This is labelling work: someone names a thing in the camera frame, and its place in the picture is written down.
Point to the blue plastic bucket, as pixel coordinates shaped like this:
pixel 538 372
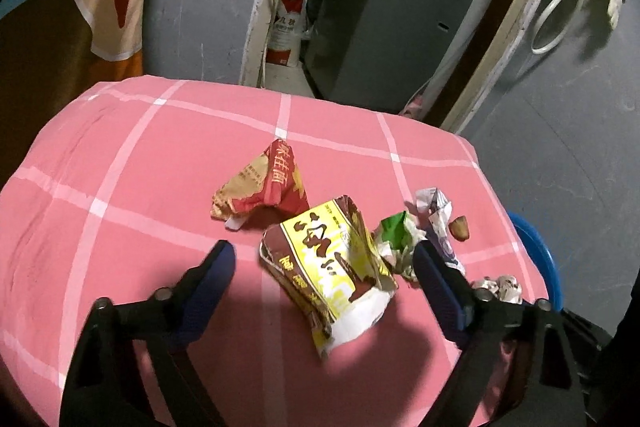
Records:
pixel 540 254

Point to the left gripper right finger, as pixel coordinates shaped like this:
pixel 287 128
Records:
pixel 469 320

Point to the yellow brown snack bag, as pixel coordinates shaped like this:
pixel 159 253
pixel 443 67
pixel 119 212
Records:
pixel 327 263

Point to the green white wrapper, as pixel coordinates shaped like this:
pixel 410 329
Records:
pixel 396 237

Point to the brown nut shell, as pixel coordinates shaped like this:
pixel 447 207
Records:
pixel 459 229

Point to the silver foil wrapper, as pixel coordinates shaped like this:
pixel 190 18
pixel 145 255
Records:
pixel 506 288

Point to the pink checked tablecloth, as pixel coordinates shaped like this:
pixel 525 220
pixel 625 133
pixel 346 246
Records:
pixel 113 199

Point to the red orange noodle wrapper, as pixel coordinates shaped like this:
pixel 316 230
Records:
pixel 272 180

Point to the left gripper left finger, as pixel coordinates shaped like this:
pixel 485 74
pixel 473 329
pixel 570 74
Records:
pixel 173 318

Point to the white purple paper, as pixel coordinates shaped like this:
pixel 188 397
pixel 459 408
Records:
pixel 434 213

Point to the white red rice sack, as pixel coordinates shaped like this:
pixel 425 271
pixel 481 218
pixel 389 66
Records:
pixel 286 33

